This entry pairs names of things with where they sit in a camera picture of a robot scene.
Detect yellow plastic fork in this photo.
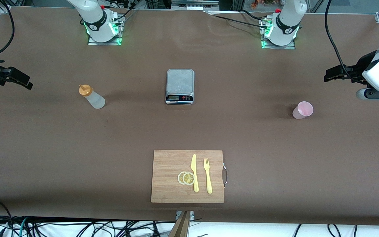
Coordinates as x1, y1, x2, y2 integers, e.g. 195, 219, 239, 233
203, 158, 213, 194

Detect small metal bracket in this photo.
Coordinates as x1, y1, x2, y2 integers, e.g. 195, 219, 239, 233
175, 211, 195, 220

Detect silver digital kitchen scale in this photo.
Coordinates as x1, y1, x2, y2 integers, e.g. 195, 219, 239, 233
165, 68, 195, 105

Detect yellow plastic knife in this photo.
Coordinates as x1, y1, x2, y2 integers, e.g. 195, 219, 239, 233
191, 154, 199, 193

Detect brown table cover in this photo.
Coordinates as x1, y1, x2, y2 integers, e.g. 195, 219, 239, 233
0, 6, 379, 226

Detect teal cable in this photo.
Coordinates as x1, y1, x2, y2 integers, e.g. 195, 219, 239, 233
18, 217, 29, 237

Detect wooden cutting board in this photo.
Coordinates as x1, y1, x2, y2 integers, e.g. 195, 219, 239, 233
151, 150, 225, 203

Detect black cable on table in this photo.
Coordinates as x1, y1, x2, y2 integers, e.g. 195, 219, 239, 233
204, 10, 270, 30

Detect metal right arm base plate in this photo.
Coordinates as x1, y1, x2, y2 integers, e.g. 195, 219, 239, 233
88, 15, 124, 46

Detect translucent sauce bottle orange cap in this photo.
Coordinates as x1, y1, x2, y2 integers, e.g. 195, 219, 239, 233
79, 84, 106, 109

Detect wooden post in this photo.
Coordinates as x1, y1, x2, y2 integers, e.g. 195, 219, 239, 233
168, 211, 191, 237

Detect pink plastic cup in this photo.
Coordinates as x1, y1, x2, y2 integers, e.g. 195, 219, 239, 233
292, 101, 314, 119

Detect grey box with white sockets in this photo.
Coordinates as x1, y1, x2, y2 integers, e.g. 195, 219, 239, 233
171, 0, 220, 11

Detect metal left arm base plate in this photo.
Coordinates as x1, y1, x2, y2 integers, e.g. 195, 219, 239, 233
261, 18, 296, 50

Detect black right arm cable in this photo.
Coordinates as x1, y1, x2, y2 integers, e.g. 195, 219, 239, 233
0, 0, 15, 56

